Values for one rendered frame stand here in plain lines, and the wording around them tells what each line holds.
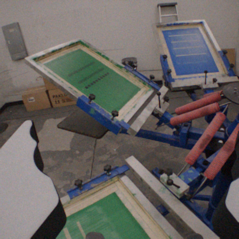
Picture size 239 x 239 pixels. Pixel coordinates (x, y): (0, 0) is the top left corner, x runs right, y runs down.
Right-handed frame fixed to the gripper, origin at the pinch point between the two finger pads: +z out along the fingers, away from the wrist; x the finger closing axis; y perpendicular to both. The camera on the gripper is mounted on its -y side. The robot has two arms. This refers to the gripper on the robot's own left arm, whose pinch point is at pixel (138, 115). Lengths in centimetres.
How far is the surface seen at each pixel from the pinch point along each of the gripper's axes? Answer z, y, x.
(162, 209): 37, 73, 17
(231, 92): 74, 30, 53
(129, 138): 210, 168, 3
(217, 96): 83, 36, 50
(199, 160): 56, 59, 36
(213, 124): 64, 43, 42
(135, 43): 397, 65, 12
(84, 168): 154, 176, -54
